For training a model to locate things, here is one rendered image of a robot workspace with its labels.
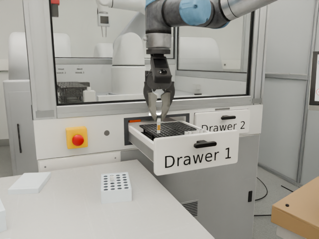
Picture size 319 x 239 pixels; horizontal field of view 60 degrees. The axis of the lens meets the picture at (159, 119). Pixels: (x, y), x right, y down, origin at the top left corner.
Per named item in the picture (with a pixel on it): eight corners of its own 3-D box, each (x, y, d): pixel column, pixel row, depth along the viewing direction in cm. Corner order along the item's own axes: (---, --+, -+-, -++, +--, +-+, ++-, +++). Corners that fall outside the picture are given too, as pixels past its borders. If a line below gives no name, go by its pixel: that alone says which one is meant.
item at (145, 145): (230, 157, 92) (231, 139, 90) (158, 168, 82) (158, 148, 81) (177, 131, 128) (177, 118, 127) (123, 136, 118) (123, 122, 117)
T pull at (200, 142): (217, 146, 82) (217, 141, 82) (195, 149, 79) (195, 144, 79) (210, 142, 85) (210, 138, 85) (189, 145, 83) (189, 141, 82)
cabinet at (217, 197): (252, 273, 153) (263, 133, 137) (54, 343, 114) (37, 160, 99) (177, 197, 239) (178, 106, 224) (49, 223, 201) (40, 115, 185)
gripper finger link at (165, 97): (167, 117, 89) (166, 88, 87) (171, 121, 84) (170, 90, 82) (158, 118, 89) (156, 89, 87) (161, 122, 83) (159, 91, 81)
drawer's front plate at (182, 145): (237, 162, 91) (239, 130, 89) (155, 176, 80) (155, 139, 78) (234, 160, 93) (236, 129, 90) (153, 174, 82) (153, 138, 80)
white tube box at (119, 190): (131, 201, 77) (131, 188, 77) (101, 204, 76) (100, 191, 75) (127, 182, 89) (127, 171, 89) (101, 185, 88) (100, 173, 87)
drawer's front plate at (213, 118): (248, 132, 132) (250, 109, 130) (195, 138, 121) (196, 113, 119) (246, 131, 133) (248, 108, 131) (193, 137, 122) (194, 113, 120)
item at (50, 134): (260, 133, 137) (263, 104, 134) (36, 160, 99) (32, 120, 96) (177, 106, 223) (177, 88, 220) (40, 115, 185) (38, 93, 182)
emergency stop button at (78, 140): (84, 145, 97) (83, 134, 96) (72, 147, 96) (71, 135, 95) (83, 143, 100) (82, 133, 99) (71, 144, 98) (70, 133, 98)
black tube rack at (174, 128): (207, 151, 97) (207, 133, 96) (160, 157, 91) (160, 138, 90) (179, 136, 117) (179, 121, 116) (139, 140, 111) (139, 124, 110)
